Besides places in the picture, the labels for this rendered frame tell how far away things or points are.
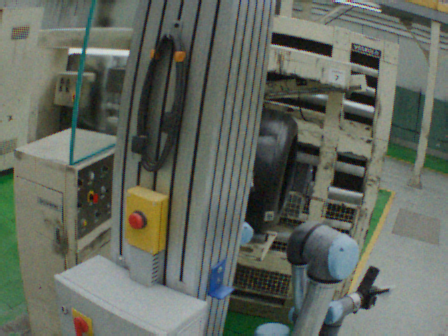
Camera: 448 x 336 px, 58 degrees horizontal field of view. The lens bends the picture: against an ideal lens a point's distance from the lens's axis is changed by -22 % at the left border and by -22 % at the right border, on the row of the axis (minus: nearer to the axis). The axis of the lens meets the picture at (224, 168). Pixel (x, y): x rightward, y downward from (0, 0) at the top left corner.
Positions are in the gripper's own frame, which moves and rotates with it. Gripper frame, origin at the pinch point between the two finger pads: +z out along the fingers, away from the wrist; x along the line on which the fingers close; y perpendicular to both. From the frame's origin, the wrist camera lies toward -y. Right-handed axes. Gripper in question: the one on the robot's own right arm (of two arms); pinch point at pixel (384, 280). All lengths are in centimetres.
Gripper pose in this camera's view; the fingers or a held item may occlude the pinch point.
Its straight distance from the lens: 179.5
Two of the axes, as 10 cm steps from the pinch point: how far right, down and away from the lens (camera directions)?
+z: 7.8, -0.7, 6.2
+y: -0.6, 9.8, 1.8
